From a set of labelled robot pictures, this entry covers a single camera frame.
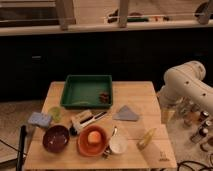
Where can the blue sponge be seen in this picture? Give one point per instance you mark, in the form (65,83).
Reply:
(40,119)

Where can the dark purple bowl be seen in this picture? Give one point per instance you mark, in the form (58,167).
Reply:
(56,139)

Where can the orange bowl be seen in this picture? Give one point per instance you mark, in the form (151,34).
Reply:
(92,150)

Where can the grey triangular cloth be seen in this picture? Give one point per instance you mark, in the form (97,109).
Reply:
(126,114)

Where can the white cup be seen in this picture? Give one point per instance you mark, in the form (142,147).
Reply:
(118,144)

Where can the brown item in tray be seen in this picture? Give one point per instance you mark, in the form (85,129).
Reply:
(104,97)

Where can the white knife block box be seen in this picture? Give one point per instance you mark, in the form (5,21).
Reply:
(78,120)

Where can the black handled knife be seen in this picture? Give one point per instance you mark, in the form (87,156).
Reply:
(93,118)

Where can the metal spoon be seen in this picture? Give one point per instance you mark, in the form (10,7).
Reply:
(114,130)

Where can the wooden railing shelf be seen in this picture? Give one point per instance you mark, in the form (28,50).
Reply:
(35,17)

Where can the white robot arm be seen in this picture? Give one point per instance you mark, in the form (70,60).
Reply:
(183,89)

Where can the black stand pole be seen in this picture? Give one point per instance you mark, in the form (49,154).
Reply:
(21,146)

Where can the orange fruit in bowl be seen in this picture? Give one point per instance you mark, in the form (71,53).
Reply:
(94,137)

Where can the green plastic tray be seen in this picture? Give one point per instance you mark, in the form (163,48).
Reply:
(82,91)

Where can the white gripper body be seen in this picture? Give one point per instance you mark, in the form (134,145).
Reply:
(166,114)

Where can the green small cup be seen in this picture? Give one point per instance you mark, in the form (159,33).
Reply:
(55,113)

